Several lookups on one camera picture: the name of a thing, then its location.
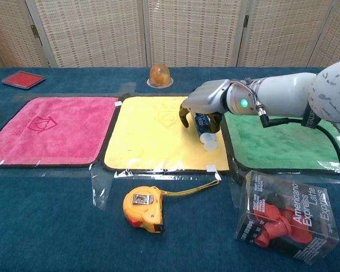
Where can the blue white toothpaste tube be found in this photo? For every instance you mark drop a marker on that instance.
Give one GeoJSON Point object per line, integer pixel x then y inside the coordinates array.
{"type": "Point", "coordinates": [209, 141]}

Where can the orange jelly cup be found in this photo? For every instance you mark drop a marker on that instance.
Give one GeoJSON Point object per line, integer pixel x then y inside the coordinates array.
{"type": "Point", "coordinates": [159, 75]}

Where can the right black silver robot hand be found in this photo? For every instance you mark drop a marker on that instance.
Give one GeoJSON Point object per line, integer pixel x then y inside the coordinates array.
{"type": "Point", "coordinates": [212, 96]}

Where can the yellow tape measure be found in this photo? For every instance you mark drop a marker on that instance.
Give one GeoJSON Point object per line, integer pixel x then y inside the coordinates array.
{"type": "Point", "coordinates": [143, 209]}

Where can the green microfiber cloth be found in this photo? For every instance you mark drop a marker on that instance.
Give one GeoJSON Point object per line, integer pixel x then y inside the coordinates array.
{"type": "Point", "coordinates": [272, 141]}

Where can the clear tape strip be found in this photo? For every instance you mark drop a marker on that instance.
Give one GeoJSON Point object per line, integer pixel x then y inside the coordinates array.
{"type": "Point", "coordinates": [236, 191]}
{"type": "Point", "coordinates": [102, 190]}
{"type": "Point", "coordinates": [129, 88]}

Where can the red ink pad tray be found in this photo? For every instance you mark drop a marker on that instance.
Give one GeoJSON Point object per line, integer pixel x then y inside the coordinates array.
{"type": "Point", "coordinates": [23, 79]}

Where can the yellow microfiber cloth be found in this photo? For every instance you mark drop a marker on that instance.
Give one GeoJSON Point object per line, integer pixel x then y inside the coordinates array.
{"type": "Point", "coordinates": [147, 141]}

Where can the woven folding screen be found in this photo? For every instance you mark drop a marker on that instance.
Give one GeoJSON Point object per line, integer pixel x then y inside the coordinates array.
{"type": "Point", "coordinates": [88, 34]}

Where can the clear box of red capsules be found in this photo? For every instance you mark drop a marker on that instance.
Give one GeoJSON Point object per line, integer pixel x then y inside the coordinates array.
{"type": "Point", "coordinates": [286, 218]}

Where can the pink microfiber cloth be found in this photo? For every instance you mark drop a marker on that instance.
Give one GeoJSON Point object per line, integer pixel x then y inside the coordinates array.
{"type": "Point", "coordinates": [54, 133]}

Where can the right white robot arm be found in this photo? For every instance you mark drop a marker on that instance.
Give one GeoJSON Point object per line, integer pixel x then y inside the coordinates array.
{"type": "Point", "coordinates": [286, 93]}

